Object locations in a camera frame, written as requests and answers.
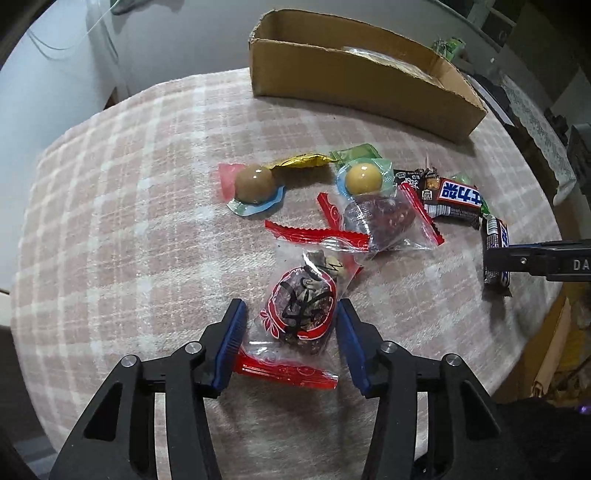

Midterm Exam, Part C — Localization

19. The white cable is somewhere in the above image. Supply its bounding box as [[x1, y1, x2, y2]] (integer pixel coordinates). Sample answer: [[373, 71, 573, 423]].
[[28, 0, 116, 52]]

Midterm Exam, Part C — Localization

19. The clear plastic snack package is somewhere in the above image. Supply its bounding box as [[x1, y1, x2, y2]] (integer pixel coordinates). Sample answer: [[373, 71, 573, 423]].
[[342, 45, 445, 88]]

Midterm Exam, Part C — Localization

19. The yellow foil candy packet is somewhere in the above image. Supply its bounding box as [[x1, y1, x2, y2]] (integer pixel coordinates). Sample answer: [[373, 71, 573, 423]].
[[270, 154, 340, 171]]

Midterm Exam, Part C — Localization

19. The small brown chocolate bar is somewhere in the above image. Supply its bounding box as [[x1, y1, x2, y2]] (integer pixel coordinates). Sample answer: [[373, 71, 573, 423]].
[[480, 216, 514, 297]]

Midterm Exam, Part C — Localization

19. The wooden frame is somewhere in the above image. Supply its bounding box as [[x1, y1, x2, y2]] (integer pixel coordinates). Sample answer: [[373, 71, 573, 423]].
[[501, 281, 591, 404]]

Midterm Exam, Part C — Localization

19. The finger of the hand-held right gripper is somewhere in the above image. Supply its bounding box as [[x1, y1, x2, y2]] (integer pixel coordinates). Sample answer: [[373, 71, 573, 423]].
[[485, 248, 557, 280], [505, 240, 563, 254]]

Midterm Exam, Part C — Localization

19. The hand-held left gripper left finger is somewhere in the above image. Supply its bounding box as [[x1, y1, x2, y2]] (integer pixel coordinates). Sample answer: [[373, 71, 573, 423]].
[[48, 298, 249, 480]]

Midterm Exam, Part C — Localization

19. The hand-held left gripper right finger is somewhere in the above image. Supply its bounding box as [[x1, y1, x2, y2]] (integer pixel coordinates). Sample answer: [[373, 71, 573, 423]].
[[336, 298, 503, 480]]

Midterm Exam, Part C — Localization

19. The white appliance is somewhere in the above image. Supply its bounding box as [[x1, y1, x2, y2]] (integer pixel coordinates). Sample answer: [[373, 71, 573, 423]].
[[0, 9, 123, 153]]

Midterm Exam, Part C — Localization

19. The black speaker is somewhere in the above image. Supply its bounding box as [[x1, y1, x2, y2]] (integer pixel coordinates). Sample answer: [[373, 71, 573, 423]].
[[566, 124, 591, 185]]

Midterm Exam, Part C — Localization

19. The large brown chocolate bar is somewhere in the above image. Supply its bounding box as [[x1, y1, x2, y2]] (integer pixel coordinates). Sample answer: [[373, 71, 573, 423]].
[[418, 175, 485, 229]]

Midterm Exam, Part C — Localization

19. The green candy wrapper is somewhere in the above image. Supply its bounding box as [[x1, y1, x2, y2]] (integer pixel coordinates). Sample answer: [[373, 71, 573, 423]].
[[450, 172, 495, 217]]

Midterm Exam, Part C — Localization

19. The date packet with red label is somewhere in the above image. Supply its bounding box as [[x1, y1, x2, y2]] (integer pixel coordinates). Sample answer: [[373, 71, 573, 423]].
[[235, 219, 371, 389]]

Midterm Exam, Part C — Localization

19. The cardboard box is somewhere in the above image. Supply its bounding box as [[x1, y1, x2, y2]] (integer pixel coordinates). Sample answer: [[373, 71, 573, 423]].
[[248, 9, 489, 144]]

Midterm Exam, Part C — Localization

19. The green printed carton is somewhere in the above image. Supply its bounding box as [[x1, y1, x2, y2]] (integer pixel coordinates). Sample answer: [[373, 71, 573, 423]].
[[433, 38, 467, 62]]

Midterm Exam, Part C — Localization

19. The white lace cloth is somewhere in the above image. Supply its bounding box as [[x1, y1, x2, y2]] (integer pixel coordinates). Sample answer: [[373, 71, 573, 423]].
[[501, 76, 578, 195]]

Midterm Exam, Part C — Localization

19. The clear red-edged date packet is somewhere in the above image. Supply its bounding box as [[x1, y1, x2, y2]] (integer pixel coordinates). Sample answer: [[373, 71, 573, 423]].
[[318, 182, 445, 254]]

